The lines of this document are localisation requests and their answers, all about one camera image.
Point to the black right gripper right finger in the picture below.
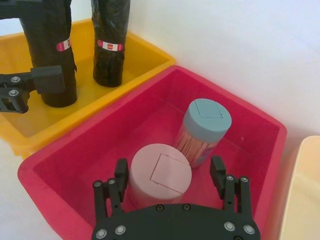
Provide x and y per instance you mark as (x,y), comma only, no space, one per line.
(218,175)

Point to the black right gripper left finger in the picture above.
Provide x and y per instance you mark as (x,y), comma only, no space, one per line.
(121,180)

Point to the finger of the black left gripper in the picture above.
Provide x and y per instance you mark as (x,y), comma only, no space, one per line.
(48,79)
(11,13)

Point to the black bag roll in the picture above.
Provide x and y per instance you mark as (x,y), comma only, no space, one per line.
(47,32)
(110,25)

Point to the yellow plastic bin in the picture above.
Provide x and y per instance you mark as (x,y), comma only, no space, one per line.
(86,85)

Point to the jar with pink lid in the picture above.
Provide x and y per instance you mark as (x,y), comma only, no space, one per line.
(160,170)

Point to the red plastic bin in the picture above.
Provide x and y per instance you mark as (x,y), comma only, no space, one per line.
(112,130)

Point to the clear jar with blue lid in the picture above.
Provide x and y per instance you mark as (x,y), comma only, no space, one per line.
(207,120)

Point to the cream plastic bin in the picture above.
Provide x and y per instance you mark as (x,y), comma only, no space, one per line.
(307,190)

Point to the white table cloth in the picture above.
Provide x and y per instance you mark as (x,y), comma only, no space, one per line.
(237,37)

